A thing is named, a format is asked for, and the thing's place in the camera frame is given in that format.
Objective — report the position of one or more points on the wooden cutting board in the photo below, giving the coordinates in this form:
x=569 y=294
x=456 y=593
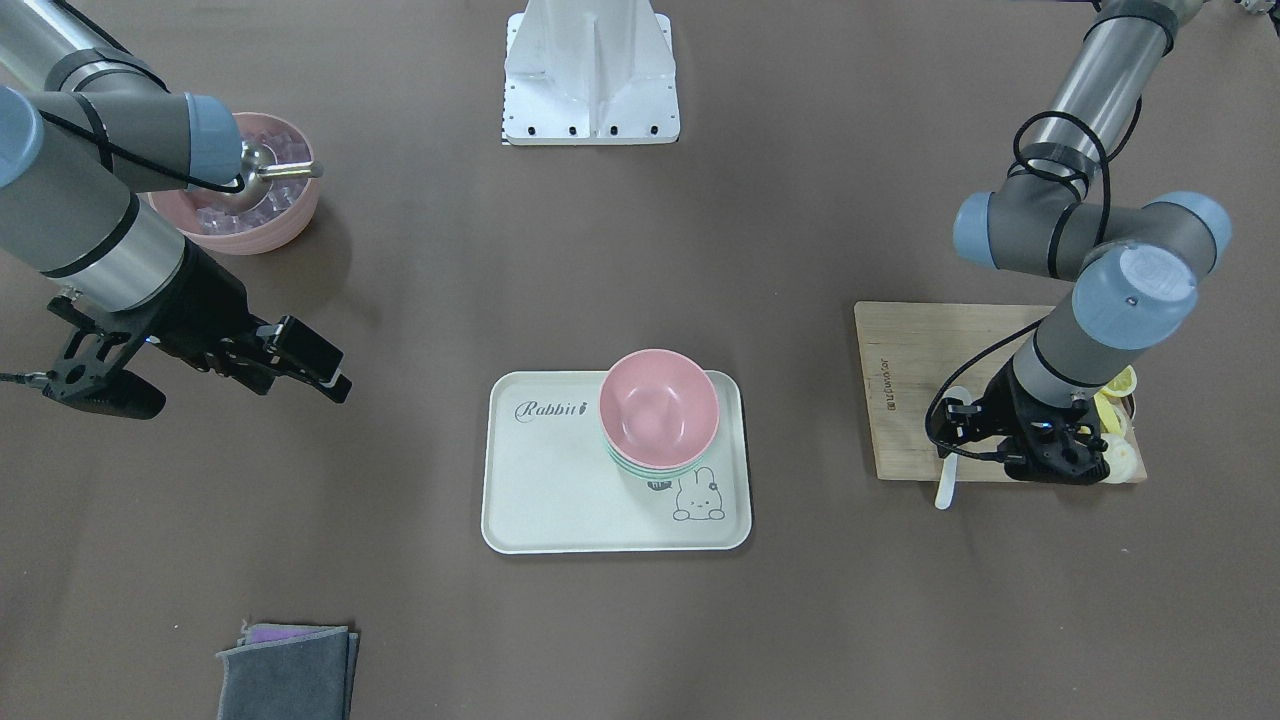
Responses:
x=907 y=351

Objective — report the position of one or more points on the lemon slice under knife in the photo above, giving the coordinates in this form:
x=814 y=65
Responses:
x=1124 y=384

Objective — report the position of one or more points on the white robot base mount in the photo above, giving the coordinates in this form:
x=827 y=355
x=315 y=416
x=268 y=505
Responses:
x=589 y=73

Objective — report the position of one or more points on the white ceramic spoon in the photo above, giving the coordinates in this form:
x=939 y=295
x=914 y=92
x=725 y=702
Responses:
x=946 y=488

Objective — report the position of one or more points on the metal ice scoop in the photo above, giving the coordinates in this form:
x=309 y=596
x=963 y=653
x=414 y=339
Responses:
x=259 y=169

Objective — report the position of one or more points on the large pink ice bowl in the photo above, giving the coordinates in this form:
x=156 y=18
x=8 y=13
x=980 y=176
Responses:
x=279 y=216

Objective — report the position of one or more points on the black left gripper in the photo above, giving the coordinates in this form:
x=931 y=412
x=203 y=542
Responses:
x=1022 y=412

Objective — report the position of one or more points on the small pink bowl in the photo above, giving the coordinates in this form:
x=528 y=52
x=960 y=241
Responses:
x=658 y=409

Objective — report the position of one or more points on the cream serving tray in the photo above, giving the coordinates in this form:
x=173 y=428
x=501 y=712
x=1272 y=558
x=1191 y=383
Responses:
x=551 y=486

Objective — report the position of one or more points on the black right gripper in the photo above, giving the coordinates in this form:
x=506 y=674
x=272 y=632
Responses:
x=205 y=312

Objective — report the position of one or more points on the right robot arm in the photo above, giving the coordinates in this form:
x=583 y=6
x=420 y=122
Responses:
x=90 y=130

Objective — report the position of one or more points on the grey folded cloth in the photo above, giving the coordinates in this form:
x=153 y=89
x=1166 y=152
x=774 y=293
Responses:
x=289 y=671

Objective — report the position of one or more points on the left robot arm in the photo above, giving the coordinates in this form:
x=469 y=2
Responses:
x=1135 y=271

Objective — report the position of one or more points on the green bowl stack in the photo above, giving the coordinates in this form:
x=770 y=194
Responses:
x=657 y=474

